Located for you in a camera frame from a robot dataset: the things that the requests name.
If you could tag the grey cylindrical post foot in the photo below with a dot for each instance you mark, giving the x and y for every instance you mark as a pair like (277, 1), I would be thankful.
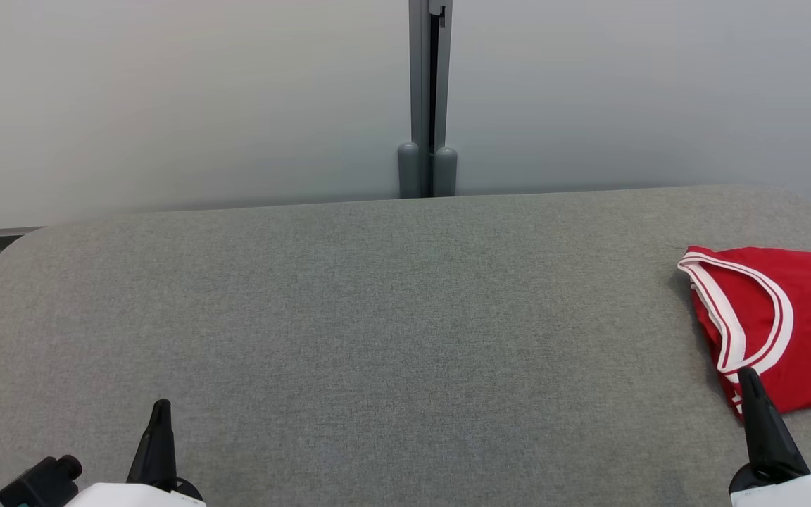
(409, 172)
(445, 172)

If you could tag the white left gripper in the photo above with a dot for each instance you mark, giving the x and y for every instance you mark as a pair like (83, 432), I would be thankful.
(124, 496)

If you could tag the grey partition post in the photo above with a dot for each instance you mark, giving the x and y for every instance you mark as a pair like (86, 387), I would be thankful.
(430, 70)

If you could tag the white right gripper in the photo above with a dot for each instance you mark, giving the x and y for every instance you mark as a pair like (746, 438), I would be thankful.
(800, 491)

